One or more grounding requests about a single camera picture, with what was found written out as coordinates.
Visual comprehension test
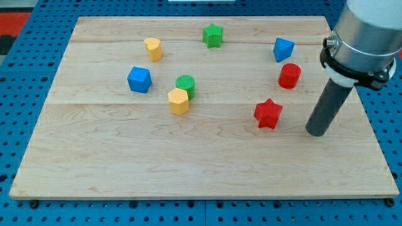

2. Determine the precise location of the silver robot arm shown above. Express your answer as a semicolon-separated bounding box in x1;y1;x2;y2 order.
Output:
320;0;401;90

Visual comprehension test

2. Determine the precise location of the yellow hexagon block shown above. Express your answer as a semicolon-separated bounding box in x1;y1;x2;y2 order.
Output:
168;88;189;115

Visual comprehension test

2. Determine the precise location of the red star block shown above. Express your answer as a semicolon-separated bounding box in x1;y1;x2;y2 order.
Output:
254;99;283;129

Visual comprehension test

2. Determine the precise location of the green star block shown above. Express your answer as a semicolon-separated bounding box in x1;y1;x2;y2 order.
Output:
202;23;224;48

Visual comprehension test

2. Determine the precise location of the green cylinder block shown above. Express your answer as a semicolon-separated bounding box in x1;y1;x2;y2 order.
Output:
175;74;195;100

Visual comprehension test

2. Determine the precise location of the light wooden board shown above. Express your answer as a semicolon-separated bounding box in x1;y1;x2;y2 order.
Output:
9;16;399;200

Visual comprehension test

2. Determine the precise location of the blue cube block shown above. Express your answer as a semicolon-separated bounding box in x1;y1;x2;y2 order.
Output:
127;67;152;94

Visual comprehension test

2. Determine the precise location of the yellow heart block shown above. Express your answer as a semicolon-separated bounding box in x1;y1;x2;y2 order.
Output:
144;38;163;62

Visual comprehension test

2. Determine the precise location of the red cylinder block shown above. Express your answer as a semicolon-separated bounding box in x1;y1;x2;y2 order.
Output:
278;63;302;89

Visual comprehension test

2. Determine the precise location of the blue triangle block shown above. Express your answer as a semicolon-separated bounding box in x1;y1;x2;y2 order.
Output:
273;38;295;63

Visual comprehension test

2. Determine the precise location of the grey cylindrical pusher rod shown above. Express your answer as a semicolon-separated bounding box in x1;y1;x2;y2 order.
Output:
305;78;352;136

